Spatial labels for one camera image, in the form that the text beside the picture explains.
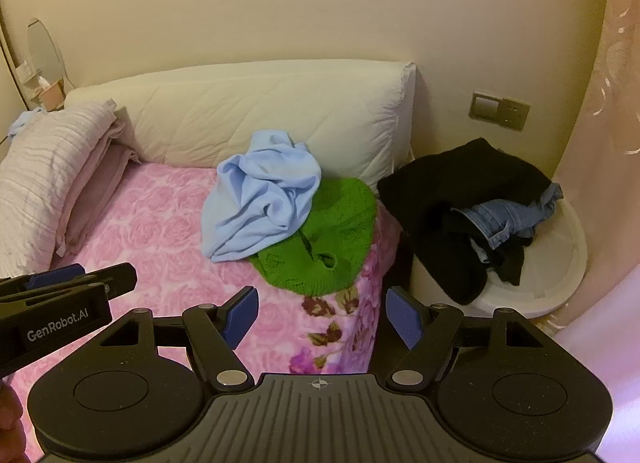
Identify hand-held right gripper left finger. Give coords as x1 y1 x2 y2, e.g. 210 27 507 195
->
97 286 261 394

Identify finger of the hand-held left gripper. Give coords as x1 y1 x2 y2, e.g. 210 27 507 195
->
0 263 139 306
0 264 87 294

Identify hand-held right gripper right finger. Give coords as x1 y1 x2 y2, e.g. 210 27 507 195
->
384 286 546 394

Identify light blue shirt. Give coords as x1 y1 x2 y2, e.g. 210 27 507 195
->
201 130 322 264

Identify person's left hand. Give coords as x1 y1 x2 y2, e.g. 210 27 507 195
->
0 383 26 450

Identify pink floral blanket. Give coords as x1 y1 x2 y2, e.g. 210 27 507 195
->
0 162 404 444

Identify green knitted sweater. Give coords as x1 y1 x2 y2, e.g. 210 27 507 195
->
248 177 378 295

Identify pink folded sheet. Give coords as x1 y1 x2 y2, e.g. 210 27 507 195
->
52 122 144 256

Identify lilac ribbed quilt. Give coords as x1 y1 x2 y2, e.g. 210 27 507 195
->
0 99 117 269

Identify black garment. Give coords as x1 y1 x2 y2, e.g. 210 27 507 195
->
376 138 553 306

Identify blue jeans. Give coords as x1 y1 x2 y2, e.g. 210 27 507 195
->
450 182 564 250

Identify small pale blue cloth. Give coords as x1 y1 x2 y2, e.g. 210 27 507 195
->
6 109 44 144

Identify white round tub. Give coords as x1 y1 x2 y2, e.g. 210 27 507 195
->
407 193 588 320

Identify tissue box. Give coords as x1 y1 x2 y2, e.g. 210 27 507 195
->
34 75 65 112

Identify white padded headboard cushion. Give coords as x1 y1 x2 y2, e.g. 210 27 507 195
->
64 61 417 194

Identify oval mirror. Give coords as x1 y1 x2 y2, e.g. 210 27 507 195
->
26 18 66 82

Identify wall switch panel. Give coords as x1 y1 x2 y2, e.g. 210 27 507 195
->
468 90 532 132

